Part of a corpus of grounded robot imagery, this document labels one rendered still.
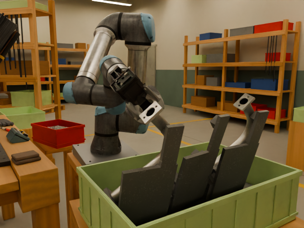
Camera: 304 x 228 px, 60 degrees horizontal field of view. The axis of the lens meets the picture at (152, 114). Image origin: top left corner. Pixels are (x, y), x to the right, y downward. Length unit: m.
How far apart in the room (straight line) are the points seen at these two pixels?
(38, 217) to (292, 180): 0.93
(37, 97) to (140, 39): 3.12
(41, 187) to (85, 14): 10.39
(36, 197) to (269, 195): 0.82
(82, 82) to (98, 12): 10.57
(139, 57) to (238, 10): 6.27
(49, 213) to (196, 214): 0.69
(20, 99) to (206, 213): 3.89
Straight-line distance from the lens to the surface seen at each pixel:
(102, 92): 0.90
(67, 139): 1.75
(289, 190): 0.97
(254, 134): 0.90
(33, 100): 4.22
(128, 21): 1.15
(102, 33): 1.13
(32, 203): 1.15
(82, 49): 10.44
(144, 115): 0.63
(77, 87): 0.94
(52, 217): 1.21
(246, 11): 7.17
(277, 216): 0.96
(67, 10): 11.10
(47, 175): 1.12
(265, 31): 6.05
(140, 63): 1.16
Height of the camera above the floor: 1.28
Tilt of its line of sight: 10 degrees down
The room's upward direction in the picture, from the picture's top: straight up
